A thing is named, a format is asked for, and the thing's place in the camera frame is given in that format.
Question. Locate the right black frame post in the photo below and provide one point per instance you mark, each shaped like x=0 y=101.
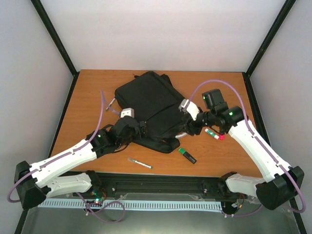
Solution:
x=281 y=16

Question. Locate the black student backpack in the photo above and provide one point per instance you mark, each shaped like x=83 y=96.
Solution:
x=155 y=101

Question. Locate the black aluminium rail base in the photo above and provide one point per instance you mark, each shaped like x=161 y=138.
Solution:
x=213 y=188

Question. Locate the black frame post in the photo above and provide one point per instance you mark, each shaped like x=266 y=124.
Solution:
x=38 y=6
x=281 y=16

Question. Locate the white green glue stick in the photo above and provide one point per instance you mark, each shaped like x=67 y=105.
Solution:
x=211 y=133

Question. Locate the silver pen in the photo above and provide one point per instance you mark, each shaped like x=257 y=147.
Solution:
x=140 y=163

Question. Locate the green black highlighter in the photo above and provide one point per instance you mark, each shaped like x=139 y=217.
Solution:
x=187 y=155

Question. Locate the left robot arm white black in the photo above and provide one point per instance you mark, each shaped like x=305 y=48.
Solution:
x=38 y=181

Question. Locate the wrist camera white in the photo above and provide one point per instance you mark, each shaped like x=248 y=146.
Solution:
x=127 y=112
x=189 y=107

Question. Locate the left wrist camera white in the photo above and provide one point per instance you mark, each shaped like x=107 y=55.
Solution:
x=127 y=112

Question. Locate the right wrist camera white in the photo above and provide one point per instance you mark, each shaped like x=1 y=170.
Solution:
x=189 y=107

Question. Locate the left black frame post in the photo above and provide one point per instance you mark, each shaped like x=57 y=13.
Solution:
x=38 y=6

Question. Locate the light blue cable duct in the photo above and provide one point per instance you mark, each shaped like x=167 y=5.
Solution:
x=140 y=205

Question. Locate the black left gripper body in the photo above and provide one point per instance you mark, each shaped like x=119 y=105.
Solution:
x=143 y=131

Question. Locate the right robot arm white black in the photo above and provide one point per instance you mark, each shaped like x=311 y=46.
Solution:
x=256 y=151

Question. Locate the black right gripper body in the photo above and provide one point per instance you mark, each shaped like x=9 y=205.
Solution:
x=192 y=126

